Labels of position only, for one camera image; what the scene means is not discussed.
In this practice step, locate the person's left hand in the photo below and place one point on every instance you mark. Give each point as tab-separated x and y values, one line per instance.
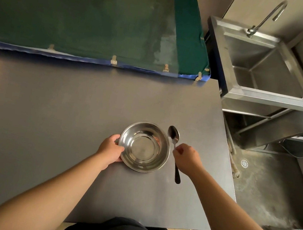
110	148

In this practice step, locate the person's right hand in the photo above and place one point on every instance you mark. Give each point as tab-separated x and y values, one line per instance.
188	160

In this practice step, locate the person's left thumb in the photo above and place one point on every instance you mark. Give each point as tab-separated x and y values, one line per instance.
116	137

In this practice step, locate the person's right fingers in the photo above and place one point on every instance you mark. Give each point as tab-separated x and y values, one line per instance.
180	150

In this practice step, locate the stainless steel spoon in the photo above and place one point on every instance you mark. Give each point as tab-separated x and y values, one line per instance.
175	142

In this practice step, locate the stainless steel bowl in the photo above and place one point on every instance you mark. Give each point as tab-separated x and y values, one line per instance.
144	147

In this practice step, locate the person's left forearm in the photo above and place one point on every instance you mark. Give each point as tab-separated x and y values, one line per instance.
47	194

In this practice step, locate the round floor drain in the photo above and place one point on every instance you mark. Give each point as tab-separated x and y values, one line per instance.
244	163

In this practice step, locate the stainless steel sink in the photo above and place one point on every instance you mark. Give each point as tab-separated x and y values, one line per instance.
261	65

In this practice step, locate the green cloth-covered table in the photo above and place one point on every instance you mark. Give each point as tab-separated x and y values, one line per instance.
93	12

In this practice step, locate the curved steel faucet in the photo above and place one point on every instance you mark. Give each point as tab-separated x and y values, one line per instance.
266	18

